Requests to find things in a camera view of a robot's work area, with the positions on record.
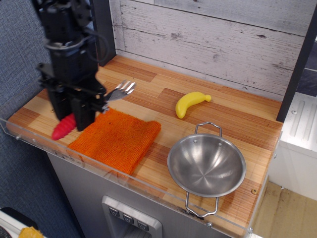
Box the clear acrylic table guard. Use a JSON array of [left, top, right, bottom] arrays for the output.
[[0, 47, 283, 235]]

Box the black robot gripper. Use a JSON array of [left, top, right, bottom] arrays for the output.
[[37, 43, 106, 131]]

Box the dark grey right post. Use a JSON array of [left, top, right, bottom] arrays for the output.
[[276, 6, 317, 122]]

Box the orange knitted cloth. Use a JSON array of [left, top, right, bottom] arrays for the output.
[[68, 109, 161, 175]]

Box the red handled metal fork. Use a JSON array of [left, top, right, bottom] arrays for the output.
[[52, 80, 136, 140]]

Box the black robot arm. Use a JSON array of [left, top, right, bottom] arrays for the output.
[[32, 0, 107, 131]]

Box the dark grey left post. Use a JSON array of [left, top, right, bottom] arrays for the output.
[[89, 0, 116, 66]]

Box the grey toy kitchen cabinet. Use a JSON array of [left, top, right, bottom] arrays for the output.
[[48, 154, 226, 238]]

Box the yellow toy banana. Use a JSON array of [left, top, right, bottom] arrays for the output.
[[175, 92, 211, 119]]

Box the stainless steel two-handled bowl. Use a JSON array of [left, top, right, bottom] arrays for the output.
[[167, 123, 247, 219]]

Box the silver dispenser button panel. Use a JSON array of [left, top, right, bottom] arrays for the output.
[[102, 195, 163, 238]]

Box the dark grey post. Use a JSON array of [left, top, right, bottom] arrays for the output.
[[276, 6, 317, 122], [89, 0, 116, 66]]

